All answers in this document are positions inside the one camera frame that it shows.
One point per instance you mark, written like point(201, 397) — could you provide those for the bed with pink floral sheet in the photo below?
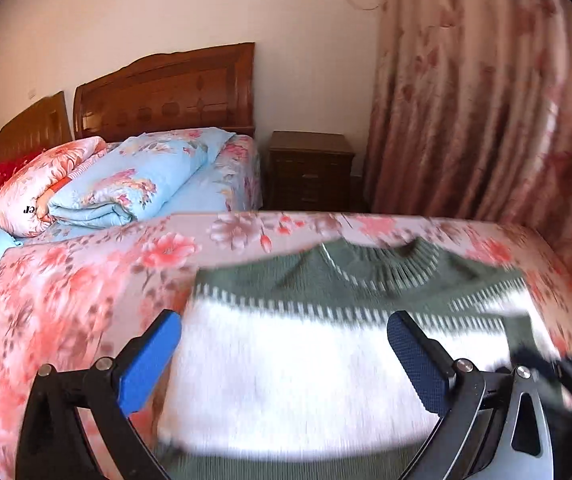
point(91, 285)

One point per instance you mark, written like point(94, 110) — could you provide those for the carved wooden headboard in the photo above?
point(166, 95)

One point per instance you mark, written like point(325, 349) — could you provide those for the slatted wooden headboard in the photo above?
point(31, 127)

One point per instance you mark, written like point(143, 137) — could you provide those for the green and white knit sweater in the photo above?
point(291, 360)

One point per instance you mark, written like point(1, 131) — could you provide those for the blue floral folded quilt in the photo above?
point(131, 180)

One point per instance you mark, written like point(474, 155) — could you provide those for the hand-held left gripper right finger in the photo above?
point(416, 360)

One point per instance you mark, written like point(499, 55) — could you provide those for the dark wooden nightstand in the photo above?
point(311, 170)

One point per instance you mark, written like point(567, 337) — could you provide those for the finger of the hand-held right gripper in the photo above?
point(546, 365)

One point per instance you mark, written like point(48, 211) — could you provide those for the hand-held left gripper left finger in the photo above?
point(148, 360)

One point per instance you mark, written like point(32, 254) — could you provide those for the pink floral folded quilt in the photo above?
point(31, 180)

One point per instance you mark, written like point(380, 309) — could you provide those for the pink floral curtain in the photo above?
point(466, 110)

